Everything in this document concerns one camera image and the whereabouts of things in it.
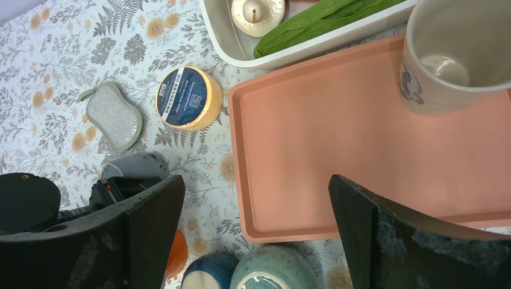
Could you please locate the tall cream mug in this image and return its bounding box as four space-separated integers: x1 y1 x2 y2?
398 0 510 115

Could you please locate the toy green pea pod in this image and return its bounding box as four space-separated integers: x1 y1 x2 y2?
253 0 401 58

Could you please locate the teal green glazed mug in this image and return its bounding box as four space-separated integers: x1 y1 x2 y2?
230 245 318 289

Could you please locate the dark blue mug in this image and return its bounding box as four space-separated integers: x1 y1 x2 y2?
181 252 240 289

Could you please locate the small grey mug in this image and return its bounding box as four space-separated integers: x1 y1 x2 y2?
100 152 169 180

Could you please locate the floral tablecloth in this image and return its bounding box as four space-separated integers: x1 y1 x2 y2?
0 0 511 289

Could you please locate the orange mug black handle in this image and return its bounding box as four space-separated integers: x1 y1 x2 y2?
164 230 188 281

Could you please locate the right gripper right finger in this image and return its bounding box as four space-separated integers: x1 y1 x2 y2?
328 175 510 288

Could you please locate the toy white mushroom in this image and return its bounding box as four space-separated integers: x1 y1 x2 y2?
231 0 286 38

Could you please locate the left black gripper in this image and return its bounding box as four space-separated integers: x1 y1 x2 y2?
1 173 162 235

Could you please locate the pink plastic tray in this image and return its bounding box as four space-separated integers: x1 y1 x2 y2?
228 35 510 243

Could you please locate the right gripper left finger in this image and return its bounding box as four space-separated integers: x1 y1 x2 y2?
1 175 185 288

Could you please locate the white rectangular bin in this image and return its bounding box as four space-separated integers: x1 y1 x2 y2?
199 1 417 70

